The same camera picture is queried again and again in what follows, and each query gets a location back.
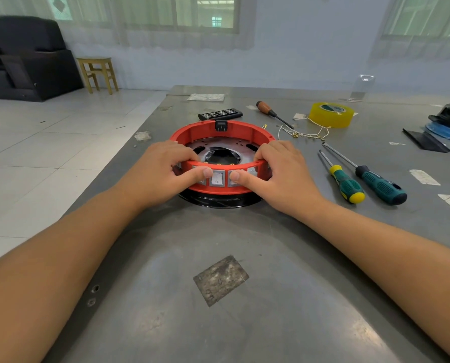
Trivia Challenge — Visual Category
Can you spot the white paper sheet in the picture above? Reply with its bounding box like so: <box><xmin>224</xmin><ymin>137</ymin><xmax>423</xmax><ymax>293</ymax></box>
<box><xmin>187</xmin><ymin>93</ymin><xmax>225</xmax><ymax>102</ymax></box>

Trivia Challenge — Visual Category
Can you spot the black flat plate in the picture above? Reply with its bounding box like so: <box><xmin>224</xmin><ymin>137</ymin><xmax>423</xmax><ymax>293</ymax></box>
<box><xmin>402</xmin><ymin>128</ymin><xmax>450</xmax><ymax>154</ymax></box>

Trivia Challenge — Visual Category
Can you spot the narrow window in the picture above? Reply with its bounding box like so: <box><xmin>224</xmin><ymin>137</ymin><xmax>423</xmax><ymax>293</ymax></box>
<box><xmin>383</xmin><ymin>0</ymin><xmax>450</xmax><ymax>38</ymax></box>

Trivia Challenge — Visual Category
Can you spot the wide sheer curtain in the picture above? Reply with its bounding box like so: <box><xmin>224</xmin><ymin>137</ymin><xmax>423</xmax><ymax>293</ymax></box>
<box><xmin>0</xmin><ymin>0</ymin><xmax>258</xmax><ymax>51</ymax></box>

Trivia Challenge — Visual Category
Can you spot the blue plastic ring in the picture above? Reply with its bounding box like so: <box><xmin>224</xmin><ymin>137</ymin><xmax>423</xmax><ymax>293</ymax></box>
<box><xmin>425</xmin><ymin>122</ymin><xmax>450</xmax><ymax>145</ymax></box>

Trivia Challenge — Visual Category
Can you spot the dark green black screwdriver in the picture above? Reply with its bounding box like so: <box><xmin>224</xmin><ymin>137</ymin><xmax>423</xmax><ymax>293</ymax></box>
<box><xmin>322</xmin><ymin>142</ymin><xmax>408</xmax><ymax>206</ymax></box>

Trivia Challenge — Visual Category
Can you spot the wide window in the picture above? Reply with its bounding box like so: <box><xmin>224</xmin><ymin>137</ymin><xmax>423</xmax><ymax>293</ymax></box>
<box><xmin>47</xmin><ymin>0</ymin><xmax>241</xmax><ymax>34</ymax></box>

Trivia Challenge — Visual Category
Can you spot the green yellow handle screwdriver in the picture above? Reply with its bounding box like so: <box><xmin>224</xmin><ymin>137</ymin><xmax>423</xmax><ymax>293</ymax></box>
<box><xmin>318</xmin><ymin>150</ymin><xmax>366</xmax><ymax>205</ymax></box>

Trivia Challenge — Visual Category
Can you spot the wooden stool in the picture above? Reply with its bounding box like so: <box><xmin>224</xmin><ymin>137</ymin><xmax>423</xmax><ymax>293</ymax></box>
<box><xmin>76</xmin><ymin>57</ymin><xmax>119</xmax><ymax>95</ymax></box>

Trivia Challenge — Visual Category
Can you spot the black bit set case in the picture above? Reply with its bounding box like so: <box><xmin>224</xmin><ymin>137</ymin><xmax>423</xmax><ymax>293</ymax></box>
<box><xmin>198</xmin><ymin>108</ymin><xmax>244</xmax><ymax>122</ymax></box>

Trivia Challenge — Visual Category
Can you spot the clear acrylic stand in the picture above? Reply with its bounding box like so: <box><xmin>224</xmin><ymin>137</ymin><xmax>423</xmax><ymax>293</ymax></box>
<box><xmin>340</xmin><ymin>74</ymin><xmax>375</xmax><ymax>102</ymax></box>

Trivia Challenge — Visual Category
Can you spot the person's right hand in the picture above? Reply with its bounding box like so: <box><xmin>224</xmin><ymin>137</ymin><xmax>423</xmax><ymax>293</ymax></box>
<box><xmin>228</xmin><ymin>140</ymin><xmax>328</xmax><ymax>223</ymax></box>

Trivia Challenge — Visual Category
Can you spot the wooden handle screwdriver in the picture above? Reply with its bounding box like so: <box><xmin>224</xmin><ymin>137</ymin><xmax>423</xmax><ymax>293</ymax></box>
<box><xmin>256</xmin><ymin>100</ymin><xmax>295</xmax><ymax>130</ymax></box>

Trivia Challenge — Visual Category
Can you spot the red plastic ring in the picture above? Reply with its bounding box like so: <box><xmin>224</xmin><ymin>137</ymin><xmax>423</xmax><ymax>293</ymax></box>
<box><xmin>169</xmin><ymin>119</ymin><xmax>277</xmax><ymax>196</ymax></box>

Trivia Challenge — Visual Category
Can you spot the person's right forearm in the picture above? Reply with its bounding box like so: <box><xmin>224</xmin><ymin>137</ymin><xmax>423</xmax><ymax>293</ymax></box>
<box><xmin>304</xmin><ymin>200</ymin><xmax>450</xmax><ymax>363</ymax></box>

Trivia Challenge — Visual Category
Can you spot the yellow tape roll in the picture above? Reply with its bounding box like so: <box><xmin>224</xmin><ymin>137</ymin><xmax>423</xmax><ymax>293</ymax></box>
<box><xmin>308</xmin><ymin>102</ymin><xmax>355</xmax><ymax>129</ymax></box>

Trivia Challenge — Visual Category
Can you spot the black armchair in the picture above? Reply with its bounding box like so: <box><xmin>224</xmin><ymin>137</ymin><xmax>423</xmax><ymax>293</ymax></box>
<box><xmin>0</xmin><ymin>16</ymin><xmax>84</xmax><ymax>102</ymax></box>

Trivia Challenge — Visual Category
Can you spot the narrow sheer curtain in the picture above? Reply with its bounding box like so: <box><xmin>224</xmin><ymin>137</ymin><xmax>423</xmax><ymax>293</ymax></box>
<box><xmin>370</xmin><ymin>0</ymin><xmax>450</xmax><ymax>61</ymax></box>

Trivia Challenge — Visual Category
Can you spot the person's left hand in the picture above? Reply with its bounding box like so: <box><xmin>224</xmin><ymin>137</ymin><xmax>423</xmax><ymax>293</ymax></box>
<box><xmin>113</xmin><ymin>140</ymin><xmax>214</xmax><ymax>216</ymax></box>

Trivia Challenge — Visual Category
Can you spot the white yellow wires bundle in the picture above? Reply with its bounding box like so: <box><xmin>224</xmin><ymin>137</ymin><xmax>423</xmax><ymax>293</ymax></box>
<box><xmin>262</xmin><ymin>123</ymin><xmax>331</xmax><ymax>141</ymax></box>

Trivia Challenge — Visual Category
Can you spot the black metal round plate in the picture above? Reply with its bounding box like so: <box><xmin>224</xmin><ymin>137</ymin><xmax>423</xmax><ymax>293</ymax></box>
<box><xmin>178</xmin><ymin>135</ymin><xmax>265</xmax><ymax>209</ymax></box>

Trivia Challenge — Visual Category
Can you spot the person's left forearm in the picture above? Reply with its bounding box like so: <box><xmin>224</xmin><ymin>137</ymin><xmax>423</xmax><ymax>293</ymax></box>
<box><xmin>0</xmin><ymin>187</ymin><xmax>146</xmax><ymax>363</ymax></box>

